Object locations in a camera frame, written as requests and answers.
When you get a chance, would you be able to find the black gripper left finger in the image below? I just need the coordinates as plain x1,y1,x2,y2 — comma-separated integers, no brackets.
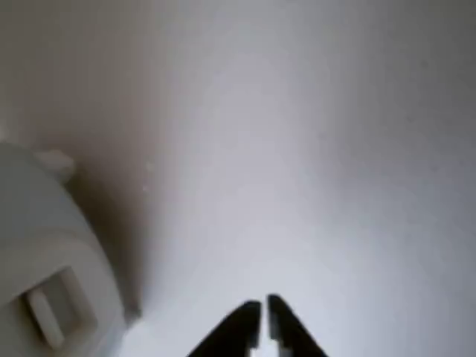
187,299,262,357

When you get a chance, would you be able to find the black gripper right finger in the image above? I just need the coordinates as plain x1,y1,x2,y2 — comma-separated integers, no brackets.
265,293,331,357

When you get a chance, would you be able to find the white round container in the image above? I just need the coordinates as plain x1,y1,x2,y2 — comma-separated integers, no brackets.
0,139,126,357

